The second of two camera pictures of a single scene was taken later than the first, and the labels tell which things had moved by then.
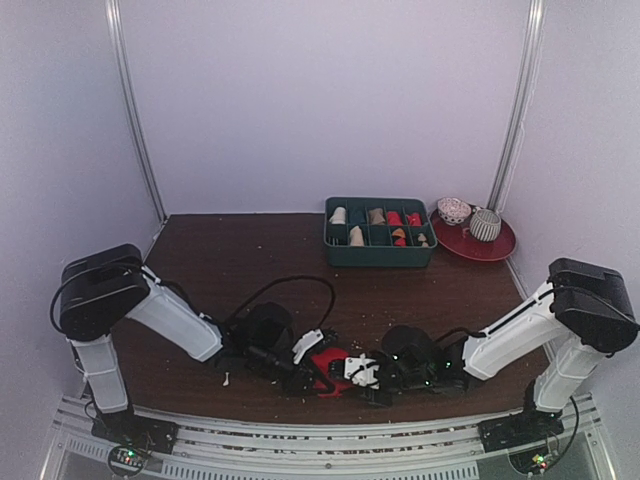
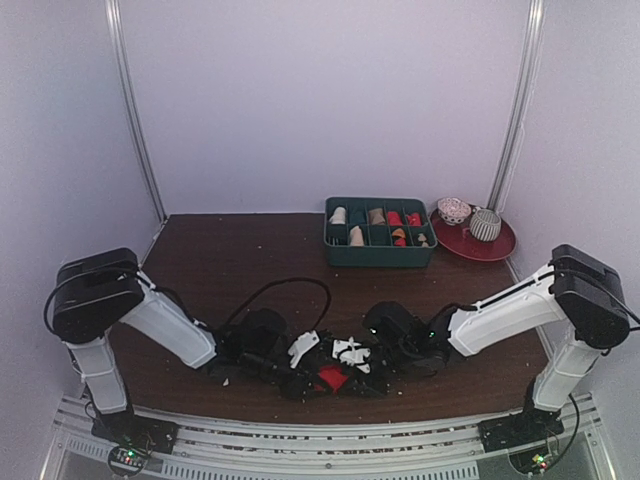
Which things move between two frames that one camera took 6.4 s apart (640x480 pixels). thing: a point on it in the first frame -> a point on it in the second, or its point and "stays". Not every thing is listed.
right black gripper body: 379,379 -> 361,373
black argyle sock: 399,237 stays
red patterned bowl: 453,211 stays
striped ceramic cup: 485,224 stays
